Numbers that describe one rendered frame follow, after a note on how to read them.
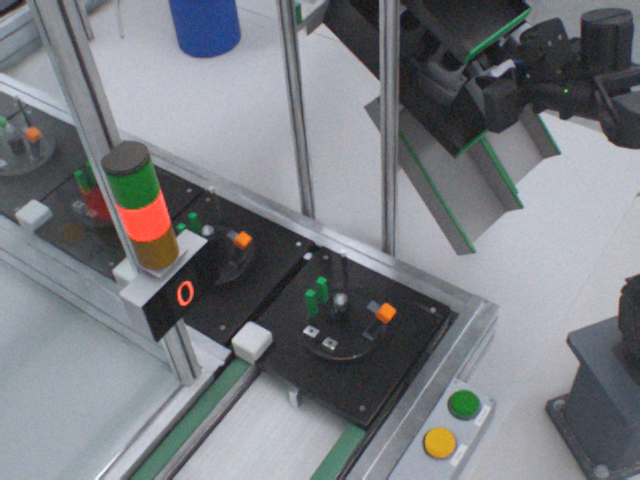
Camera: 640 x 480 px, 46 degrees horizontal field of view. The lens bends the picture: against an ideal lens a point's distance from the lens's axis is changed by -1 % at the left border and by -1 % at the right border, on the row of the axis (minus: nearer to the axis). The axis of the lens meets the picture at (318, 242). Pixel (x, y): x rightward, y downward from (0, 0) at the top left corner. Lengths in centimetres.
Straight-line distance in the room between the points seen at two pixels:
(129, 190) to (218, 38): 111
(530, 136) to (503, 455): 55
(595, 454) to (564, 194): 56
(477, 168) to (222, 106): 69
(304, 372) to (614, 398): 42
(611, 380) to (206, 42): 123
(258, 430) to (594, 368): 48
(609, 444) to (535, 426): 14
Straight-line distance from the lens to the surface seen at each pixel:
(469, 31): 103
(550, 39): 101
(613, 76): 94
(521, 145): 138
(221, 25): 187
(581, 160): 162
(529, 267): 140
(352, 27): 111
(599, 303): 138
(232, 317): 120
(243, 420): 116
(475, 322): 119
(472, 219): 126
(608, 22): 94
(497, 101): 98
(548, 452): 121
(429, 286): 124
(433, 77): 110
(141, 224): 84
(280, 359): 115
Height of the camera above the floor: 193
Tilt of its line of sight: 49 degrees down
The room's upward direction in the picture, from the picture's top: 6 degrees counter-clockwise
